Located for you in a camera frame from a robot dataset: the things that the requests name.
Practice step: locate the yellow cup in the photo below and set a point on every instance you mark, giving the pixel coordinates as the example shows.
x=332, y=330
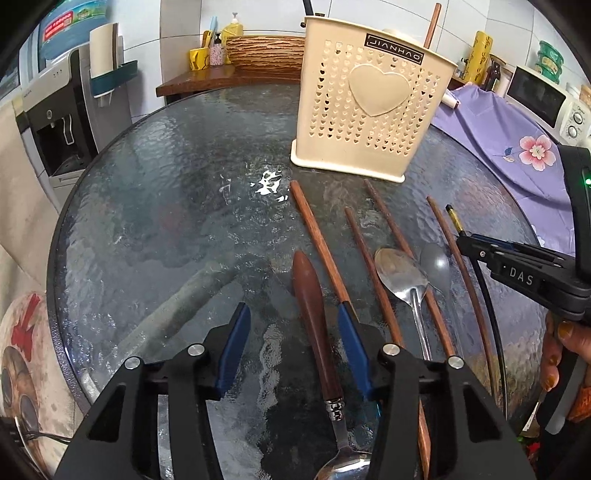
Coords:
x=199, y=58

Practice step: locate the yellow soap bottle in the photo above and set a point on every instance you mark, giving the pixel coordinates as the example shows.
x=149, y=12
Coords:
x=232, y=26

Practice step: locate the grey spoon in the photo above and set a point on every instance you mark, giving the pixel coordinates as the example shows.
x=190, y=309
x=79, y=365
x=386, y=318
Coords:
x=435, y=265

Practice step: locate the white roll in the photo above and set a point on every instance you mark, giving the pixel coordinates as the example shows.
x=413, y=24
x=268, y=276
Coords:
x=450, y=99

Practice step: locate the thick wooden chopstick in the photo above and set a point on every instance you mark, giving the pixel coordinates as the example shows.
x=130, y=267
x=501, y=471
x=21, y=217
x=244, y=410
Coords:
x=318, y=240

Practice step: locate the purple floral cloth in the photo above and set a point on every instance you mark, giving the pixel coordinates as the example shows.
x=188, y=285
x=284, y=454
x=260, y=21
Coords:
x=498, y=134

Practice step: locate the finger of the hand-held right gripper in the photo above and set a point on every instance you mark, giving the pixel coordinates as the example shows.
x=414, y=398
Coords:
x=531, y=255
x=475, y=253

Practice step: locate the yellow patterned roll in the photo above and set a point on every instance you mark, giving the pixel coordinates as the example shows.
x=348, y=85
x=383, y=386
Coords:
x=478, y=57

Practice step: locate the white microwave oven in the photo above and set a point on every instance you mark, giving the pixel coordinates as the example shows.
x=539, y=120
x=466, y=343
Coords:
x=540, y=97

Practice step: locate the woven basket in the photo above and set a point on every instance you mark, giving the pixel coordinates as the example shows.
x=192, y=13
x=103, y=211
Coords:
x=265, y=53

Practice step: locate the steel spoon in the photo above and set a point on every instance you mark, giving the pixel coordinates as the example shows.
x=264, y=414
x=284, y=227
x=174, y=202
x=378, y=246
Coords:
x=397, y=272

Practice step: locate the blue water jug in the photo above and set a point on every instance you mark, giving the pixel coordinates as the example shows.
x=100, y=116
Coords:
x=69, y=27

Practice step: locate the printed cartoon cloth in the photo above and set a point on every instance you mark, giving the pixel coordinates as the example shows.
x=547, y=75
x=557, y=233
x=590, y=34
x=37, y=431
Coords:
x=27, y=323

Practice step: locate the wooden side table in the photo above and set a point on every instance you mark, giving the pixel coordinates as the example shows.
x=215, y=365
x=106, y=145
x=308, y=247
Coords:
x=207, y=82

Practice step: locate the blue brush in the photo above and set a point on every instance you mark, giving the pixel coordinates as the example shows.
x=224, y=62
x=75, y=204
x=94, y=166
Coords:
x=211, y=30

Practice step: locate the brown bottle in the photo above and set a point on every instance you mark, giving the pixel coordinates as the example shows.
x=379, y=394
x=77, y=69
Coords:
x=492, y=76

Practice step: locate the white and teal cup dispenser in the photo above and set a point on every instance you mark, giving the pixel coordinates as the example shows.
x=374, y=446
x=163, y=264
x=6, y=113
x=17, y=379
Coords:
x=108, y=60

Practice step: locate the beige perforated utensil holder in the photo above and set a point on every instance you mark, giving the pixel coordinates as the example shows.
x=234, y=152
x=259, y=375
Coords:
x=369, y=101

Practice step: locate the person's right hand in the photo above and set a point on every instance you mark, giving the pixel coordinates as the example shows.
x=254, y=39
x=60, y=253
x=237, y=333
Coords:
x=558, y=350

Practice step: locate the green stacked containers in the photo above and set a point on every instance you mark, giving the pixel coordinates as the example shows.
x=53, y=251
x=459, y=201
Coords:
x=550, y=62

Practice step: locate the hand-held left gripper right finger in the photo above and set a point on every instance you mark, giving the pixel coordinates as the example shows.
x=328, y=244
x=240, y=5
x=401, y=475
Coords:
x=353, y=341

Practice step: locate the water dispenser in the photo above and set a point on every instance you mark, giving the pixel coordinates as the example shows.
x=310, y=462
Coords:
x=60, y=124

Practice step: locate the polka dot bottle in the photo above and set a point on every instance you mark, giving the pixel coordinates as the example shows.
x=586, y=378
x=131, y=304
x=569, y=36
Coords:
x=217, y=53

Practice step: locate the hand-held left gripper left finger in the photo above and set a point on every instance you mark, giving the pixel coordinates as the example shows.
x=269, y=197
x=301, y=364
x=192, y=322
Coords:
x=233, y=346

